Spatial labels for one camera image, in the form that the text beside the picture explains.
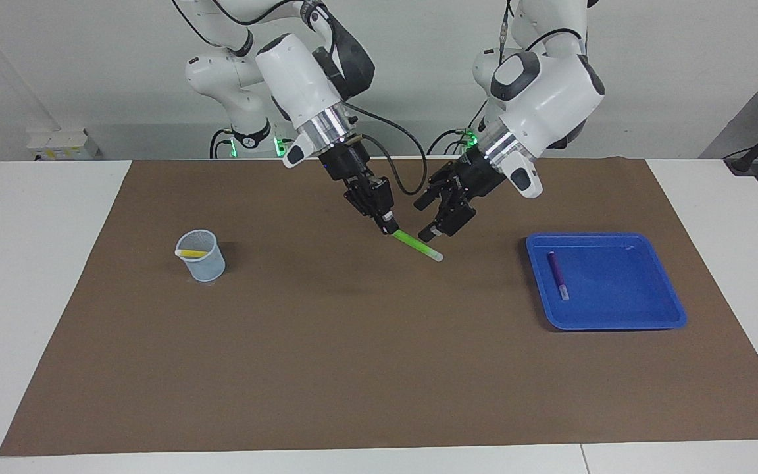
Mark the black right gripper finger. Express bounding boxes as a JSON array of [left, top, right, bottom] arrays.
[[343, 181, 390, 232], [363, 176, 401, 236]]

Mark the purple marker pen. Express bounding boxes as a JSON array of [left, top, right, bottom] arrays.
[[547, 251, 570, 302]]

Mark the white wall box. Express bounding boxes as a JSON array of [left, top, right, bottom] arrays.
[[27, 128, 100, 161]]

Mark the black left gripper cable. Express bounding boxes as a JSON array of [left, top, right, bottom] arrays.
[[499, 0, 590, 66]]

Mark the blue plastic tray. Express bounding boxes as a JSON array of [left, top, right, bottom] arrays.
[[525, 232, 688, 331]]

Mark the green marker pen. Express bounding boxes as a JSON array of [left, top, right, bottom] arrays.
[[392, 227, 444, 263]]

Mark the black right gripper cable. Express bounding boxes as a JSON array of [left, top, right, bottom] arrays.
[[208, 0, 428, 197]]

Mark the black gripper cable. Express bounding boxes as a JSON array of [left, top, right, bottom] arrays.
[[208, 0, 428, 197], [499, 0, 590, 66]]

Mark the black base cable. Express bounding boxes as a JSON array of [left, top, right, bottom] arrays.
[[210, 128, 235, 159], [426, 127, 480, 157]]

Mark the brown table mat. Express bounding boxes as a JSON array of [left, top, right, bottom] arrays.
[[0, 157, 758, 457]]

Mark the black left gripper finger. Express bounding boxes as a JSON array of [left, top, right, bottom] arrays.
[[417, 201, 478, 243], [413, 172, 459, 211]]

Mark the translucent pale blue cup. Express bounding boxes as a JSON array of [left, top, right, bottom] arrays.
[[175, 229, 226, 283]]

